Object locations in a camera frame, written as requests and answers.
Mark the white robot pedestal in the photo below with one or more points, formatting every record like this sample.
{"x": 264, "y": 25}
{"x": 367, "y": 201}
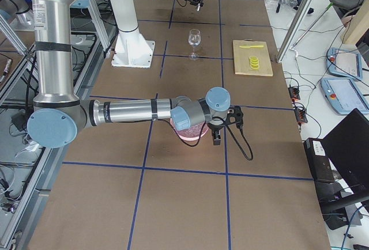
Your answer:
{"x": 131, "y": 49}

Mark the blue teach pendant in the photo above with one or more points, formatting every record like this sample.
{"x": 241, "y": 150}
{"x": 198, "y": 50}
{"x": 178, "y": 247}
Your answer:
{"x": 343, "y": 95}
{"x": 344, "y": 63}

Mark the blue teach pendant far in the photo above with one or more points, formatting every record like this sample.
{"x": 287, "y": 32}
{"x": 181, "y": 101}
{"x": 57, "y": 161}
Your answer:
{"x": 344, "y": 63}

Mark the reacher grabber stick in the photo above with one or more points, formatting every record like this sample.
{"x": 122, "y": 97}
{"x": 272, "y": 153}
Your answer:
{"x": 293, "y": 46}

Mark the aluminium frame post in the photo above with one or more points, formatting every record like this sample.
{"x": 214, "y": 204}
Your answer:
{"x": 293, "y": 29}

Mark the pink bowl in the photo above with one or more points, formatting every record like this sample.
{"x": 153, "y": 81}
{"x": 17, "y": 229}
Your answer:
{"x": 192, "y": 139}

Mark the steel double jigger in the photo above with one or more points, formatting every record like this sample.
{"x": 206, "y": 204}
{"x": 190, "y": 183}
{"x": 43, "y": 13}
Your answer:
{"x": 199, "y": 6}

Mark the black laptop monitor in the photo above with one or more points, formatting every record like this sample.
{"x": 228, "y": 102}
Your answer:
{"x": 339, "y": 167}

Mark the clear ice cubes pile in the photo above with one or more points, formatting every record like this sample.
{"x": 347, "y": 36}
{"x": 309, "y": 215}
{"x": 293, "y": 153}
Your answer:
{"x": 193, "y": 131}

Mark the bamboo cutting board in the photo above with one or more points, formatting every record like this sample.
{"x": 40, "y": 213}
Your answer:
{"x": 242, "y": 61}

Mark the blue teach pendant near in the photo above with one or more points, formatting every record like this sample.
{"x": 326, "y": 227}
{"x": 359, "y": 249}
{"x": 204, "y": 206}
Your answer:
{"x": 343, "y": 95}

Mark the yellow plastic knife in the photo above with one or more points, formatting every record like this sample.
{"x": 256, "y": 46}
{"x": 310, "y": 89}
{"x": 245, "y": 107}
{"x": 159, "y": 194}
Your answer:
{"x": 251, "y": 46}

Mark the clear wine glass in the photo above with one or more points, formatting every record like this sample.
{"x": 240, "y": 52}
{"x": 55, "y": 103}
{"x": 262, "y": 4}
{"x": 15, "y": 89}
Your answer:
{"x": 194, "y": 40}

